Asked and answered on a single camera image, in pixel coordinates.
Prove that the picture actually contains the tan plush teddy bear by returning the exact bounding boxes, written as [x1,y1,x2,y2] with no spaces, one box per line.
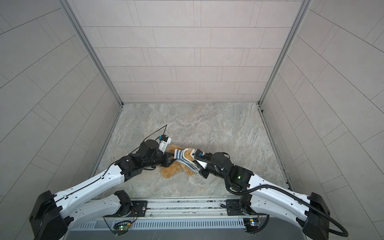
[161,145,195,179]

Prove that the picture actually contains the blue white striped knit sweater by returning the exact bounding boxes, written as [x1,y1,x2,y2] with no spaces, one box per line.
[174,148,204,173]

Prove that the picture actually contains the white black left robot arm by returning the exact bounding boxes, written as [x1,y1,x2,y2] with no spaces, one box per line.
[29,135,173,240]

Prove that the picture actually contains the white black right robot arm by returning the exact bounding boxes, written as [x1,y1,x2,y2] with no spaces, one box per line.
[191,150,330,240]

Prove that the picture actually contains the white ventilation grille strip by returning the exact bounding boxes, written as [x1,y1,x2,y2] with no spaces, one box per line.
[72,218,245,231]

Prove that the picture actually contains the right green circuit board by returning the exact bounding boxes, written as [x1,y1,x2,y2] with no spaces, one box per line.
[243,218,260,232]

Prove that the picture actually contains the green circuit board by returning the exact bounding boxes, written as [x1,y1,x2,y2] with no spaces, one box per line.
[114,220,132,231]
[243,218,260,232]

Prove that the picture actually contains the left green circuit board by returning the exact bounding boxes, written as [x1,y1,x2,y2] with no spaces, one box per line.
[114,220,132,231]

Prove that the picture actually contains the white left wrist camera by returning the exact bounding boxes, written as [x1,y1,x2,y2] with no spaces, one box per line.
[159,135,172,153]

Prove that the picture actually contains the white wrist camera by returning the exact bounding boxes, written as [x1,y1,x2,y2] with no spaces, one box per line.
[194,152,208,169]
[159,135,172,153]

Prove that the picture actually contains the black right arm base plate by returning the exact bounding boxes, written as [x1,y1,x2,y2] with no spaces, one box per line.
[221,199,264,216]

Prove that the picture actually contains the thin black left camera cable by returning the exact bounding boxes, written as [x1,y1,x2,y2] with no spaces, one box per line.
[101,124,168,178]

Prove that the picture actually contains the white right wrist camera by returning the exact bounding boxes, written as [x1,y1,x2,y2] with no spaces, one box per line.
[194,152,208,169]

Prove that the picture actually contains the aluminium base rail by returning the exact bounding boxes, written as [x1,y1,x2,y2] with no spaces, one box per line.
[83,196,311,221]

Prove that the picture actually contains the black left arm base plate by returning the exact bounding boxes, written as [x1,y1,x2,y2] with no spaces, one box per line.
[105,201,148,218]

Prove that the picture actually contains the black corrugated cable conduit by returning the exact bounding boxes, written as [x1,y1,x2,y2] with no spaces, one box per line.
[193,151,349,238]

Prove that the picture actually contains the aluminium left corner post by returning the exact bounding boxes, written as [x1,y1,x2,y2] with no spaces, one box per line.
[58,0,124,108]

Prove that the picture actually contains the aluminium corner post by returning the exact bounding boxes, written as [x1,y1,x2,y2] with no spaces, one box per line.
[259,0,312,107]
[58,0,124,108]

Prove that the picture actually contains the aluminium right corner post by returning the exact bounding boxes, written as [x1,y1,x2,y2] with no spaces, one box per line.
[259,0,312,107]

